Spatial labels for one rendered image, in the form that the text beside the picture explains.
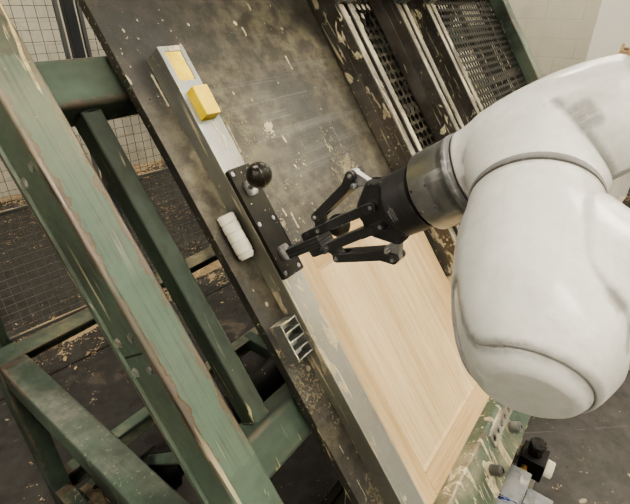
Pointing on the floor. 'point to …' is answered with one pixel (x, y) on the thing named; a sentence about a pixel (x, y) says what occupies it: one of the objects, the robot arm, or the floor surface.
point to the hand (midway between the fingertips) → (308, 244)
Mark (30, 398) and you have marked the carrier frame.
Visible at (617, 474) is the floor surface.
